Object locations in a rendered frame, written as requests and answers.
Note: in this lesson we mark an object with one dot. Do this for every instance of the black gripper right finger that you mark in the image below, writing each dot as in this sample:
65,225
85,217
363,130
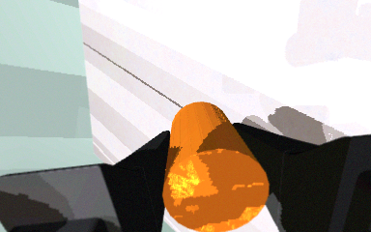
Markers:
310,186

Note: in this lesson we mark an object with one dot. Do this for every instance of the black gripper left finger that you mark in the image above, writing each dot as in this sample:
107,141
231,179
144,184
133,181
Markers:
126,195

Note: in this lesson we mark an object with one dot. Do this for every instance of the orange cylinder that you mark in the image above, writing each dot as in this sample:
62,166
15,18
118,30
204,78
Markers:
212,182

